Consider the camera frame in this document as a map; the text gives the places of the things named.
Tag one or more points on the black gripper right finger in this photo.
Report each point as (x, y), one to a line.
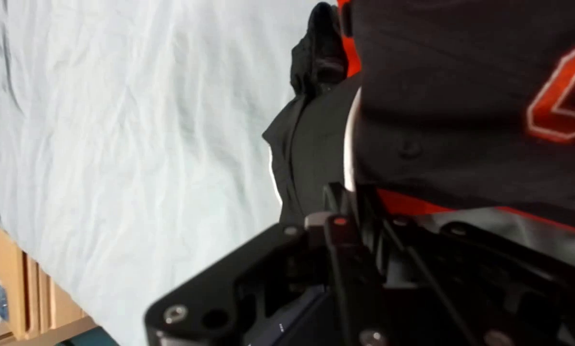
(491, 294)

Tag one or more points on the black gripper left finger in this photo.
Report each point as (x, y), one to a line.
(249, 294)

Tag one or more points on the black cap with orange stripes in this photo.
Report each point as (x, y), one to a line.
(460, 115)

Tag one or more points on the wooden dresser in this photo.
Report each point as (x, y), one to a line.
(10, 281)

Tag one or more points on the black and red cap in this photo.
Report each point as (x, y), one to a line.
(312, 140)

